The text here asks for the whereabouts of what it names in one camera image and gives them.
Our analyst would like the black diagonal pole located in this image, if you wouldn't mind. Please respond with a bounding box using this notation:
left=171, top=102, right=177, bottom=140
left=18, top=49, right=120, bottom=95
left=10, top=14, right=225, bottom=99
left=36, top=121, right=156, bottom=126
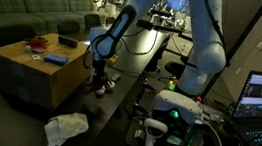
left=199, top=0, right=262, bottom=107

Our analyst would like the brown cardboard box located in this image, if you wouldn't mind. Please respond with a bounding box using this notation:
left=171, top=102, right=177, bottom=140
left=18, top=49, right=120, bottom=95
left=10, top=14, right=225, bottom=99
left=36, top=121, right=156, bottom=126
left=0, top=26, right=96, bottom=114

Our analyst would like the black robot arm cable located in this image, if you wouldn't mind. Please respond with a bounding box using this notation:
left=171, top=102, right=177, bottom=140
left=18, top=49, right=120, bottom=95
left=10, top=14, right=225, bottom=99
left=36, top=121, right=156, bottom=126
left=82, top=0, right=239, bottom=88

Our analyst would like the red plush toy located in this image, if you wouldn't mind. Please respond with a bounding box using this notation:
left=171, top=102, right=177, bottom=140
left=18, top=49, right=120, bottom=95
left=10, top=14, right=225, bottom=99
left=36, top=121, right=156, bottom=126
left=24, top=37, right=49, bottom=56

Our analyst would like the white tablet lit screen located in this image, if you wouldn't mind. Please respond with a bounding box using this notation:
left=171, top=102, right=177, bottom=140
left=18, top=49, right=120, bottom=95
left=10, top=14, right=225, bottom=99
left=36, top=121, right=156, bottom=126
left=82, top=38, right=93, bottom=47

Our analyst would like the white crumpled towel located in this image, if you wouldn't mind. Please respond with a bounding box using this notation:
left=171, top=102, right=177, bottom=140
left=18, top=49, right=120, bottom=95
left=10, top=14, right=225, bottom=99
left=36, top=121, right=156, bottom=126
left=41, top=108, right=92, bottom=146

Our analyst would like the white wall switch plate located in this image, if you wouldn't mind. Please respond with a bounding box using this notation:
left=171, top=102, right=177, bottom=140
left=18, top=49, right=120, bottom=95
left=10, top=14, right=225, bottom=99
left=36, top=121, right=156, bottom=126
left=255, top=40, right=262, bottom=52

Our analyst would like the blue lit background monitor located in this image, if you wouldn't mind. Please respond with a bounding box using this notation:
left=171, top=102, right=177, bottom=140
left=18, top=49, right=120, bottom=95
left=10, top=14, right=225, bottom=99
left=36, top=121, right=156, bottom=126
left=164, top=0, right=192, bottom=15

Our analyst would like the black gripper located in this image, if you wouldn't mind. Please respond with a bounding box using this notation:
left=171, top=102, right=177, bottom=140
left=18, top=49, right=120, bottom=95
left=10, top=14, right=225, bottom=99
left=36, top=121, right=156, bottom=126
left=87, top=57, right=109, bottom=94

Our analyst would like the green plaid sofa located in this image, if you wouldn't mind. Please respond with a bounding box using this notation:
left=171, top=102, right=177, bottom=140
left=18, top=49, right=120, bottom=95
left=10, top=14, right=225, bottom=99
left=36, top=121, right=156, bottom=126
left=0, top=0, right=106, bottom=65

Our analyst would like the green yellow small object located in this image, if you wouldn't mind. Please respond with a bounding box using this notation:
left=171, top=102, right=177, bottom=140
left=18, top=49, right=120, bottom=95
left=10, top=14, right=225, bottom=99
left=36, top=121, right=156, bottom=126
left=164, top=77, right=179, bottom=93

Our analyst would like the blue folded cloth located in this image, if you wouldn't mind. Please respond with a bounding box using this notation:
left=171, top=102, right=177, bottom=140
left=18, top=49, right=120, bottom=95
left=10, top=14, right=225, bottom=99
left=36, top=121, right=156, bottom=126
left=42, top=51, right=71, bottom=67

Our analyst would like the black bar device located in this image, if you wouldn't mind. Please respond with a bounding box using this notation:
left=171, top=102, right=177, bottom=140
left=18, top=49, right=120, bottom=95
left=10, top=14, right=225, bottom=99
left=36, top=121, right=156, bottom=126
left=135, top=17, right=185, bottom=36

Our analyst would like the white VR headset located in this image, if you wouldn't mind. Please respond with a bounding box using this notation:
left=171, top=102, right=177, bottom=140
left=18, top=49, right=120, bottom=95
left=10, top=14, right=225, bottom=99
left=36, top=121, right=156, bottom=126
left=150, top=88, right=205, bottom=126

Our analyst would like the white VR controller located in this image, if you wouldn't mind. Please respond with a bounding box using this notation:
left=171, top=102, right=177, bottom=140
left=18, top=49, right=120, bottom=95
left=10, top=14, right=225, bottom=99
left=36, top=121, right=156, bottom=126
left=140, top=117, right=169, bottom=146

